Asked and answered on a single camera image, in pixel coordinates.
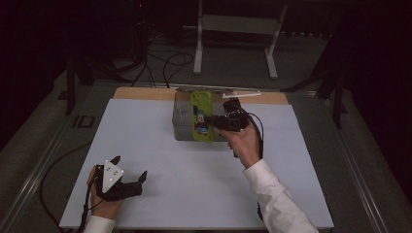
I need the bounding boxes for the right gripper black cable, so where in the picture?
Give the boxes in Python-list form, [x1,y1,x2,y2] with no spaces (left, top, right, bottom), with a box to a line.
[237,108,265,223]

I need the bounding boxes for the dark metal stand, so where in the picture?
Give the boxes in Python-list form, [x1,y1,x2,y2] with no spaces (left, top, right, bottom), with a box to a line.
[65,53,95,117]
[281,9,348,130]

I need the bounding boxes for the person's left hand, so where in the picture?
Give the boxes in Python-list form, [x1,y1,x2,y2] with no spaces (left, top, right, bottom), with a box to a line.
[86,164,126,221]

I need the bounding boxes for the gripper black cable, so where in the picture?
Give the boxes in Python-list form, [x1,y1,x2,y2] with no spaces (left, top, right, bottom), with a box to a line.
[237,108,265,223]
[39,141,99,233]

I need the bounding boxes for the black floor cables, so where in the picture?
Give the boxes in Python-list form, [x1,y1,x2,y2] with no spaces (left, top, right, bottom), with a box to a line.
[127,18,195,89]

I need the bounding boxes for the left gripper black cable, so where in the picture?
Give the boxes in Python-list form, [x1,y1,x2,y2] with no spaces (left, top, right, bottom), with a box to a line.
[39,141,99,233]

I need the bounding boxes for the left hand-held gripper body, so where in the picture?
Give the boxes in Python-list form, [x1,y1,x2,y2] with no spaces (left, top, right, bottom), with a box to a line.
[94,159,144,203]

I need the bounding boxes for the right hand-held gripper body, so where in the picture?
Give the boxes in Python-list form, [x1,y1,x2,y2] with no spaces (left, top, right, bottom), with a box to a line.
[219,91,261,133]

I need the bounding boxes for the grey transparent plastic box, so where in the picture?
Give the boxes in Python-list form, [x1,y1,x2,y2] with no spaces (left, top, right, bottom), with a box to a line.
[171,89,228,143]

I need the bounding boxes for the white table mat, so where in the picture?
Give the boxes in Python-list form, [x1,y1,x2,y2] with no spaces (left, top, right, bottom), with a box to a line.
[58,98,335,231]

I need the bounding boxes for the person's right hand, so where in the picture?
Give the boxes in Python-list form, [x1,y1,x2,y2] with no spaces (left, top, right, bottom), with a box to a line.
[215,123,262,170]

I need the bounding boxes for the green cartoon phone case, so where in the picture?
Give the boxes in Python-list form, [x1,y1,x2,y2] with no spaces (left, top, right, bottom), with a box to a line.
[189,89,215,144]

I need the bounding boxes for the white metal stand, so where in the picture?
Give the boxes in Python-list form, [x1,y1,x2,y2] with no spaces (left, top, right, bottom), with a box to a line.
[192,0,289,81]

